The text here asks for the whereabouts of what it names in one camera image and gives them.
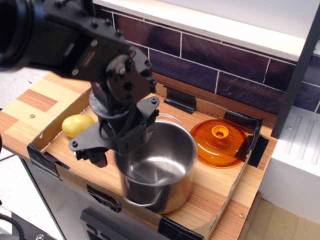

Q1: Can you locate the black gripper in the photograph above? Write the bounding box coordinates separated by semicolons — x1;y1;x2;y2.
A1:
68;93;160;168

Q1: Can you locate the stainless steel pot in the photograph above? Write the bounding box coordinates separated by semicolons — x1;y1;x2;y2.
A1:
114;113;198;214

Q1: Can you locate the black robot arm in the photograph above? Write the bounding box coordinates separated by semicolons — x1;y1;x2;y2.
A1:
0;0;160;168

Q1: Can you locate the cardboard fence with black tape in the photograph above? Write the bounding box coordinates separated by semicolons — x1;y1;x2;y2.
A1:
26;84;270;240

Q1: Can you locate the yellow potato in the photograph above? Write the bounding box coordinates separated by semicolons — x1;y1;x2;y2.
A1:
61;114;95;138

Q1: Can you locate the black oven control panel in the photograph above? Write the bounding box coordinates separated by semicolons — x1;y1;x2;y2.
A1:
80;210;157;240

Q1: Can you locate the orange glass lid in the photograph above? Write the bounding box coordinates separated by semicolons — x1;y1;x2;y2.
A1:
190;119;250;168

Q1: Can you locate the dark brick backsplash panel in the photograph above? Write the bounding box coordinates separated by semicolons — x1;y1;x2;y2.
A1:
94;0;320;117

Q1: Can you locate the white dish drainer sink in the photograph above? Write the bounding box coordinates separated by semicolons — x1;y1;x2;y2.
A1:
259;106;320;223

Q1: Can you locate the black cable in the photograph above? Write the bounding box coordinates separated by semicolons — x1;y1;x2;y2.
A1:
0;213;26;240

